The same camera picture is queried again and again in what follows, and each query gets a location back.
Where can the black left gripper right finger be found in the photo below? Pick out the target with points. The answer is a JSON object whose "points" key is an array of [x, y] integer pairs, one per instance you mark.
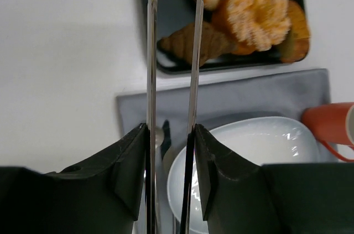
{"points": [[238, 196]]}

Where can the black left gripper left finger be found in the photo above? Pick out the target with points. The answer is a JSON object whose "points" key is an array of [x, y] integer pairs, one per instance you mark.
{"points": [[100, 194]]}

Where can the metal tongs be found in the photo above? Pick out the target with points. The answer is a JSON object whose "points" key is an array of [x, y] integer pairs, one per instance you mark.
{"points": [[152, 209]]}

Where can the sliced brown bread loaf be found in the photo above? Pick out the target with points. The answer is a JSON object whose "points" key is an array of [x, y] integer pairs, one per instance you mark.
{"points": [[297, 35]]}

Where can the sesame twisted bread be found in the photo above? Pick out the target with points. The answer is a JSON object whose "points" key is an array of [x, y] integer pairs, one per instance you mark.
{"points": [[258, 23]]}

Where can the silver fork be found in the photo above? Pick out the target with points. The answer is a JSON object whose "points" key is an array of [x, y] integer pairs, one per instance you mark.
{"points": [[166, 220]]}

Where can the white oval plate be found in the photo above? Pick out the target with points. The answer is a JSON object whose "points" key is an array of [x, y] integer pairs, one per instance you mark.
{"points": [[262, 140]]}

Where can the orange cup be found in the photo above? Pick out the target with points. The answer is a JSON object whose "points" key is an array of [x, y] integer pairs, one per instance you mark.
{"points": [[331, 124]]}

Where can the brown chocolate croissant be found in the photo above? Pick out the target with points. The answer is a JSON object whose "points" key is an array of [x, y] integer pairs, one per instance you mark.
{"points": [[214, 43]]}

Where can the smooth orange round bun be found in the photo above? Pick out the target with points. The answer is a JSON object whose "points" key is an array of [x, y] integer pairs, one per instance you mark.
{"points": [[219, 21]]}

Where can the black rectangular tray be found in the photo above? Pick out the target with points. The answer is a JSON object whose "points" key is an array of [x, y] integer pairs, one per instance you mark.
{"points": [[174, 14]]}

